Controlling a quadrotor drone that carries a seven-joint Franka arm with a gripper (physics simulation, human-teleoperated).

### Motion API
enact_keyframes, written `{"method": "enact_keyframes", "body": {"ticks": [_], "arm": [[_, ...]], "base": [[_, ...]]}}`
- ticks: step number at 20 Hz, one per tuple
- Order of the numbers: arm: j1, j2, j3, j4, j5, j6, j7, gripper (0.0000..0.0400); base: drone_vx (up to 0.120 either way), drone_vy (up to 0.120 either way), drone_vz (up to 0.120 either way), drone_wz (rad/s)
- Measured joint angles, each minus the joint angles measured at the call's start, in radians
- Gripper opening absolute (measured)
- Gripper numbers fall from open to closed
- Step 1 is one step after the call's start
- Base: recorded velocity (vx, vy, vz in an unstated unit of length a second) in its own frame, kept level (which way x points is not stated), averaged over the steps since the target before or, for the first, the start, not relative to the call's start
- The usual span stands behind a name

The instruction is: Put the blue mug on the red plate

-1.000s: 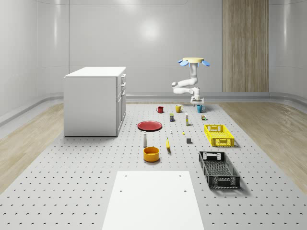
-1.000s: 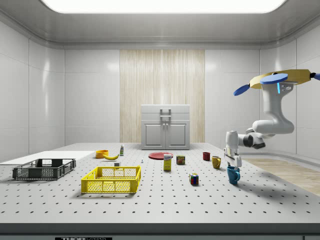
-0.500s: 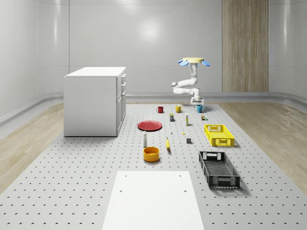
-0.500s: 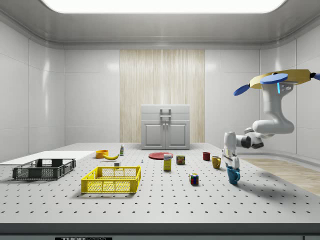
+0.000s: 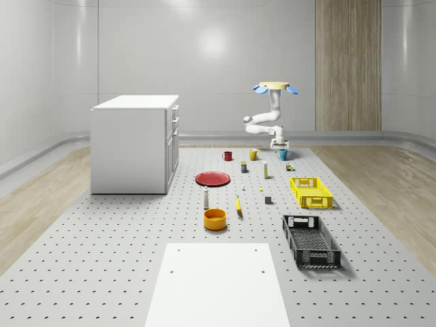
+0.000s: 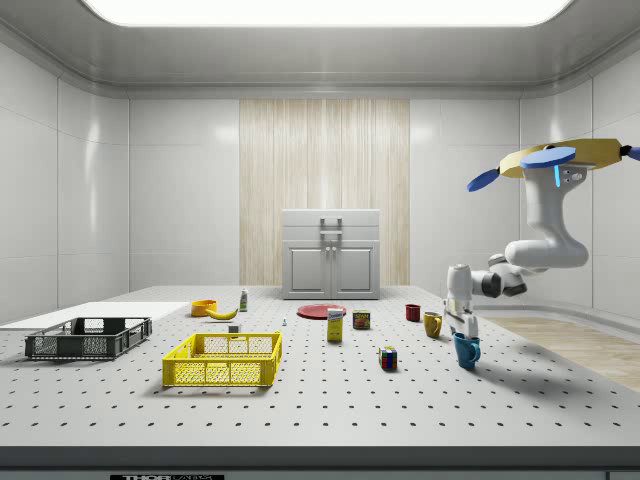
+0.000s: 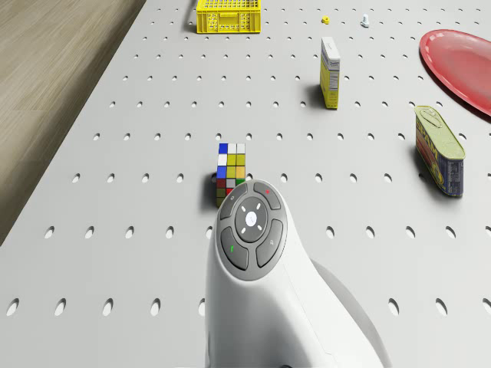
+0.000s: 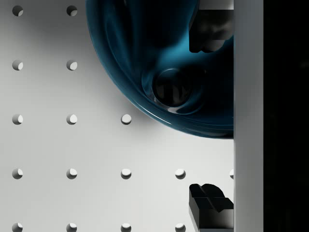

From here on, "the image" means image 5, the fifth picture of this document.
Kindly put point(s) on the yellow bowl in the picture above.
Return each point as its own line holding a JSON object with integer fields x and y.
{"x": 215, "y": 221}

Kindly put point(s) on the red plate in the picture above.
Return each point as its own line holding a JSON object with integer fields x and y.
{"x": 213, "y": 178}

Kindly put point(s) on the grey cube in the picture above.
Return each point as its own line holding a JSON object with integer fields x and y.
{"x": 268, "y": 200}

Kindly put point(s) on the flat-sided can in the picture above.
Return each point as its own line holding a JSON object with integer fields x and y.
{"x": 244, "y": 167}

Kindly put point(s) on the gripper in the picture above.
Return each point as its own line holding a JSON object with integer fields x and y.
{"x": 280, "y": 143}

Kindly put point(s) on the yellow basket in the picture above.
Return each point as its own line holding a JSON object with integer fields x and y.
{"x": 320, "y": 201}

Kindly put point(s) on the puzzle cube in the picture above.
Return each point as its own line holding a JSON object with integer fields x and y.
{"x": 289, "y": 167}

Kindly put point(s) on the yellow mug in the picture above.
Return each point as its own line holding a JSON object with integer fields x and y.
{"x": 253, "y": 155}

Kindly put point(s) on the blue mug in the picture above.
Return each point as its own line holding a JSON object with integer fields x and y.
{"x": 283, "y": 155}

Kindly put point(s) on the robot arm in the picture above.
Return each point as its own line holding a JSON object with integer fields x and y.
{"x": 274, "y": 105}

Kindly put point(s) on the banana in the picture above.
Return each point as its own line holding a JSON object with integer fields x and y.
{"x": 238, "y": 204}

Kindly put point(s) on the white cabinet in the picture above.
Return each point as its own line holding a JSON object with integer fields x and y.
{"x": 129, "y": 150}

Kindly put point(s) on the dark grey basket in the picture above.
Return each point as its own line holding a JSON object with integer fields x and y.
{"x": 316, "y": 259}

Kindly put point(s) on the white bottle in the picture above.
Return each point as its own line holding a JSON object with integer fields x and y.
{"x": 206, "y": 199}

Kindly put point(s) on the yellow and white box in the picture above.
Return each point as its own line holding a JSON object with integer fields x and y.
{"x": 265, "y": 170}

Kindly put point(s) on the red mug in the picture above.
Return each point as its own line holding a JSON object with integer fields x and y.
{"x": 228, "y": 156}

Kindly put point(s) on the white board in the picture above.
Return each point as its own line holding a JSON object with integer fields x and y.
{"x": 218, "y": 286}

